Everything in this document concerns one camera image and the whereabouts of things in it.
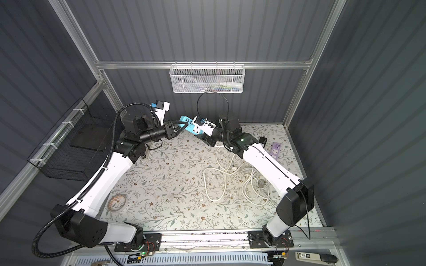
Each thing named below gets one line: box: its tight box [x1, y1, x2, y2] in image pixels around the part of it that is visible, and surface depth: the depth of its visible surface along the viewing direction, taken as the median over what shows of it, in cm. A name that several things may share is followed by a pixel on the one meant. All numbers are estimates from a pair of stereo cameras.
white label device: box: [295, 251, 339, 264], surface depth 68 cm
